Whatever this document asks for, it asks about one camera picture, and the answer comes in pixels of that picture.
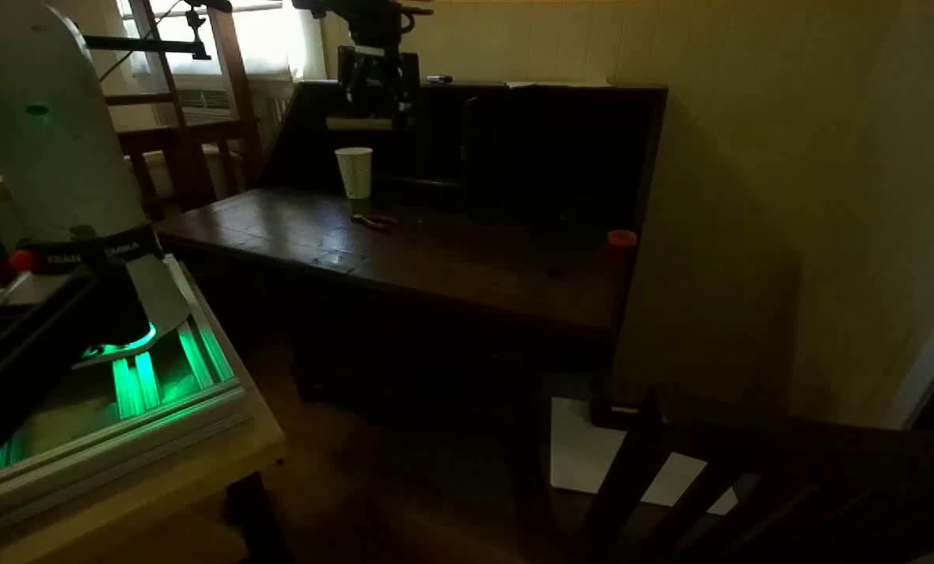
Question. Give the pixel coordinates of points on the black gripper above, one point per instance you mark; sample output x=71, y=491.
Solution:
x=381, y=68

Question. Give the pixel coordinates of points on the orange band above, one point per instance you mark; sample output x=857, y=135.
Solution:
x=623, y=239

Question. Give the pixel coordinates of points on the small dark object on shelf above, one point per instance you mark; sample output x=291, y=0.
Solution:
x=438, y=80

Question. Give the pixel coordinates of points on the dark wooden desk with shelf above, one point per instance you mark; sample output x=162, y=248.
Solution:
x=438, y=250

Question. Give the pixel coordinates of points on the flat paper on shelf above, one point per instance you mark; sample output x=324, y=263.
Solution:
x=556, y=83

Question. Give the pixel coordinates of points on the white paper cup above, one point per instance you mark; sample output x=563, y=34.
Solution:
x=351, y=173

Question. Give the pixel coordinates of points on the bright window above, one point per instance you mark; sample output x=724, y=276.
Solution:
x=266, y=34

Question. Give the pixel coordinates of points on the brown wooden slatted chair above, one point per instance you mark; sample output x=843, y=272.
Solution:
x=190, y=144

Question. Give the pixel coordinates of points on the red emergency button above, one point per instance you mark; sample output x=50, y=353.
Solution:
x=21, y=262

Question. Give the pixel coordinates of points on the robot stand with green light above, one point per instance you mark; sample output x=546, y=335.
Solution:
x=154, y=440

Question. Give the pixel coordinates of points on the white paper sheet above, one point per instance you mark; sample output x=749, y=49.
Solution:
x=593, y=449

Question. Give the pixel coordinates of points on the black diagonal bar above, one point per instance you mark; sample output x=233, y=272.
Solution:
x=18, y=354

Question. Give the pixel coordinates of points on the dark wooden chair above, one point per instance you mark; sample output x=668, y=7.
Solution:
x=758, y=488

